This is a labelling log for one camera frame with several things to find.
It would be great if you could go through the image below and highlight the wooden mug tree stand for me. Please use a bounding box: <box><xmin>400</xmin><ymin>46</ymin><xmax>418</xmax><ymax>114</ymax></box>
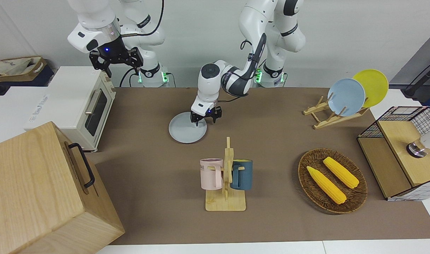
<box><xmin>205</xmin><ymin>137</ymin><xmax>246</xmax><ymax>212</ymax></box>

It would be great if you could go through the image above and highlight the black base power cable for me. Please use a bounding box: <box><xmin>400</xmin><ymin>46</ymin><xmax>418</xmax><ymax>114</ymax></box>
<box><xmin>119</xmin><ymin>68</ymin><xmax>137</xmax><ymax>87</ymax></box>

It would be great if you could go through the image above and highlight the gray partition panel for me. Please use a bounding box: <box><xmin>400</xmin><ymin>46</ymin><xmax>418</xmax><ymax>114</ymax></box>
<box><xmin>389</xmin><ymin>26</ymin><xmax>430</xmax><ymax>93</ymax></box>

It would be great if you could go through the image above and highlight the brown wicker basket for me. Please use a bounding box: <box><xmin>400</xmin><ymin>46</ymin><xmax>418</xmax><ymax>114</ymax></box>
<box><xmin>298</xmin><ymin>148</ymin><xmax>368</xmax><ymax>214</ymax></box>

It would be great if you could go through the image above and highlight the yellow corn cob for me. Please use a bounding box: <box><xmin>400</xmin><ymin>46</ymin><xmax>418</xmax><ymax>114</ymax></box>
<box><xmin>323</xmin><ymin>157</ymin><xmax>360</xmax><ymax>189</ymax></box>
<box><xmin>307</xmin><ymin>166</ymin><xmax>347</xmax><ymax>205</ymax></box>

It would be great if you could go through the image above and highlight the wooden drawer cabinet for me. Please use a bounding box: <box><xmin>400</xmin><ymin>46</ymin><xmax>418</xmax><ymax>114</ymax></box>
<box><xmin>0</xmin><ymin>121</ymin><xmax>125</xmax><ymax>254</ymax></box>

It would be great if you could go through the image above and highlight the metal oven door handle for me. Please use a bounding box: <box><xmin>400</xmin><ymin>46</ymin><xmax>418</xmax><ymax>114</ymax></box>
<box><xmin>84</xmin><ymin>89</ymin><xmax>103</xmax><ymax>115</ymax></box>

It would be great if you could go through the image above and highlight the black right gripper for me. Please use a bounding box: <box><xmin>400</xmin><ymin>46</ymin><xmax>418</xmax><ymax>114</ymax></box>
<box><xmin>90</xmin><ymin>48</ymin><xmax>144</xmax><ymax>79</ymax></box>

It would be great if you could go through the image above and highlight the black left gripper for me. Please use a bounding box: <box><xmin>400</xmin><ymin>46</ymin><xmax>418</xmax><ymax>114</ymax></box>
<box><xmin>191</xmin><ymin>105</ymin><xmax>223</xmax><ymax>127</ymax></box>

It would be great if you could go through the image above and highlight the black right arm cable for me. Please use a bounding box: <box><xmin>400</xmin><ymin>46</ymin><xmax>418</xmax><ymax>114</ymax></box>
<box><xmin>121</xmin><ymin>0</ymin><xmax>165</xmax><ymax>38</ymax></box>

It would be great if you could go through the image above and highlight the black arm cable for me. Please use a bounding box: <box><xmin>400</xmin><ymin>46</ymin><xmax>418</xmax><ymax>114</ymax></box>
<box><xmin>215</xmin><ymin>32</ymin><xmax>268</xmax><ymax>103</ymax></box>
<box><xmin>121</xmin><ymin>0</ymin><xmax>165</xmax><ymax>38</ymax></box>

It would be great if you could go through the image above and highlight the wooden plate rack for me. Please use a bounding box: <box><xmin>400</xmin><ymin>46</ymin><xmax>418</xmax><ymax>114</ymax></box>
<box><xmin>303</xmin><ymin>96</ymin><xmax>370</xmax><ymax>130</ymax></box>

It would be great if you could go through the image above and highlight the white toaster oven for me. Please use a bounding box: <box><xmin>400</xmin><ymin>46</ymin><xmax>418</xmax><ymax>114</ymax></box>
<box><xmin>24</xmin><ymin>66</ymin><xmax>117</xmax><ymax>153</ymax></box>

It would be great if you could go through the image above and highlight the yellow plate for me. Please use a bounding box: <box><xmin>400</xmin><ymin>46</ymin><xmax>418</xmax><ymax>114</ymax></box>
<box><xmin>352</xmin><ymin>69</ymin><xmax>389</xmax><ymax>108</ymax></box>

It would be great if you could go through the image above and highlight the gray round plate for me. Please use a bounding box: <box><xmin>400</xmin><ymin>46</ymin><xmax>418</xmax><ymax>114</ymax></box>
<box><xmin>168</xmin><ymin>112</ymin><xmax>208</xmax><ymax>144</ymax></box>

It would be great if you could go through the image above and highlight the light blue plate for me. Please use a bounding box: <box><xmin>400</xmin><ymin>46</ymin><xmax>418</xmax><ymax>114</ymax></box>
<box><xmin>328</xmin><ymin>78</ymin><xmax>366</xmax><ymax>117</ymax></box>

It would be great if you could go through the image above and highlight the dark navy box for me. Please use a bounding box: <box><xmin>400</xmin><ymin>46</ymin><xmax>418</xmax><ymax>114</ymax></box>
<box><xmin>0</xmin><ymin>65</ymin><xmax>55</xmax><ymax>96</ymax></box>

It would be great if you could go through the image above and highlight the black tripod pole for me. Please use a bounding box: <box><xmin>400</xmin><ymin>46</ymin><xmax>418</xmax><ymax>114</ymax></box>
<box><xmin>404</xmin><ymin>58</ymin><xmax>430</xmax><ymax>98</ymax></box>

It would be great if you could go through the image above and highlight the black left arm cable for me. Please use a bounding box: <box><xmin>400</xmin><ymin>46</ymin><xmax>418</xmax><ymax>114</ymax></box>
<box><xmin>215</xmin><ymin>32</ymin><xmax>268</xmax><ymax>103</ymax></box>

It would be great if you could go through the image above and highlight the brown paper bag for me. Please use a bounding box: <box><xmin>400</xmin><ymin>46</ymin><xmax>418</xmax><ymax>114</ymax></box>
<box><xmin>0</xmin><ymin>56</ymin><xmax>48</xmax><ymax>84</ymax></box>

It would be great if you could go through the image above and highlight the wire and wood shelf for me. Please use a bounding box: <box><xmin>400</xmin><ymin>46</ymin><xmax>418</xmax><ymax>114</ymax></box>
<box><xmin>357</xmin><ymin>106</ymin><xmax>430</xmax><ymax>201</ymax></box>

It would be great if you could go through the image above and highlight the black cabinet handle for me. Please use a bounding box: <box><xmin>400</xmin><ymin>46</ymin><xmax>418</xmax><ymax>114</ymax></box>
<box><xmin>68</xmin><ymin>143</ymin><xmax>96</xmax><ymax>189</ymax></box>

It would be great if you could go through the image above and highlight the white silver camera device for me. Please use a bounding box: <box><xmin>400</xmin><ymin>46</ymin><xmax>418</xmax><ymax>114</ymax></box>
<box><xmin>406</xmin><ymin>135</ymin><xmax>430</xmax><ymax>158</ymax></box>

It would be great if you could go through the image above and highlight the pink mug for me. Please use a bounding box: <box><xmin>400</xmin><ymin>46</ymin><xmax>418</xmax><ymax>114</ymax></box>
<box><xmin>200</xmin><ymin>158</ymin><xmax>224</xmax><ymax>190</ymax></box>

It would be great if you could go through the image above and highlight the white cloth bag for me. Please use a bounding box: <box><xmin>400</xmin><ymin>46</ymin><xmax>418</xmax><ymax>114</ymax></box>
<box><xmin>0</xmin><ymin>58</ymin><xmax>36</xmax><ymax>77</ymax></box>

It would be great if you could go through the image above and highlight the dark teal mug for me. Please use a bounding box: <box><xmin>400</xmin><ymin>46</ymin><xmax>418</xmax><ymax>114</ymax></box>
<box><xmin>231</xmin><ymin>159</ymin><xmax>253</xmax><ymax>191</ymax></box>

